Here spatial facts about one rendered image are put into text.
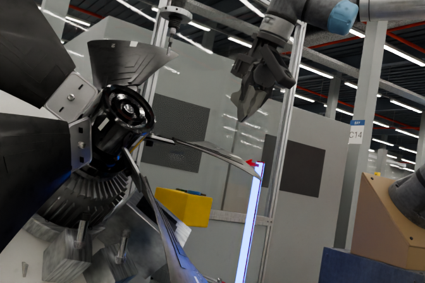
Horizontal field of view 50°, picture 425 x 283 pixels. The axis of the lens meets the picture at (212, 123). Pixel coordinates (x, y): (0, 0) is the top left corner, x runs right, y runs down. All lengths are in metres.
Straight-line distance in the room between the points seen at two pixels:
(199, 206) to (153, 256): 0.39
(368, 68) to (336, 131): 2.58
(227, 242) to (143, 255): 1.19
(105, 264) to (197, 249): 1.16
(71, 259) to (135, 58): 0.48
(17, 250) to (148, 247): 0.25
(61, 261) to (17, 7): 0.47
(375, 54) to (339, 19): 6.97
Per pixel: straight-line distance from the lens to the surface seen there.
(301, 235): 5.29
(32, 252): 0.96
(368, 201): 1.30
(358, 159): 7.62
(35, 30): 0.94
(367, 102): 7.79
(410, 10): 1.18
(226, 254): 2.18
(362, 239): 1.31
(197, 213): 1.36
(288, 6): 1.09
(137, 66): 1.07
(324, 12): 1.07
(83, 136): 0.85
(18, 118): 0.74
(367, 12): 1.19
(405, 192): 1.31
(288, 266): 5.24
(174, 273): 0.72
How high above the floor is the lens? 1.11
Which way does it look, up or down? 7 degrees up
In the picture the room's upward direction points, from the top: 11 degrees clockwise
